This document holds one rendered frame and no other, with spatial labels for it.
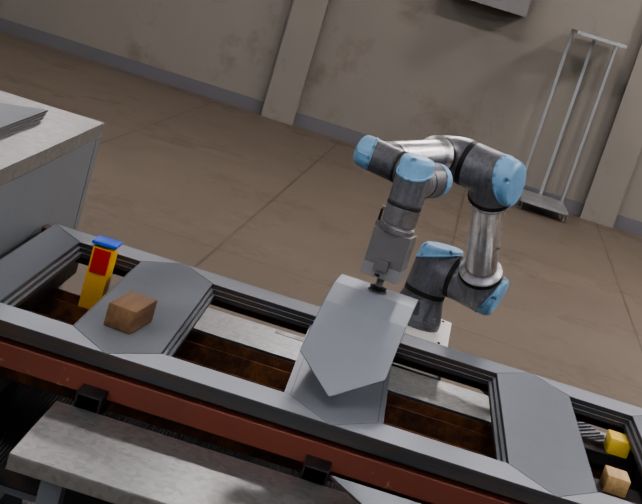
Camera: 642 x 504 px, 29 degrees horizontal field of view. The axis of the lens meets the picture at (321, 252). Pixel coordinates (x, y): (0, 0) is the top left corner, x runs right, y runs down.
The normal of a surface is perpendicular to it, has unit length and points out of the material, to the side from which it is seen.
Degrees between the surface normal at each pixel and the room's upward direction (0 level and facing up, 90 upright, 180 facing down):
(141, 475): 0
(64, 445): 0
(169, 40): 90
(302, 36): 90
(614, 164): 90
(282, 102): 90
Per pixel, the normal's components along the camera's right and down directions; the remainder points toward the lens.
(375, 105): -0.15, 0.20
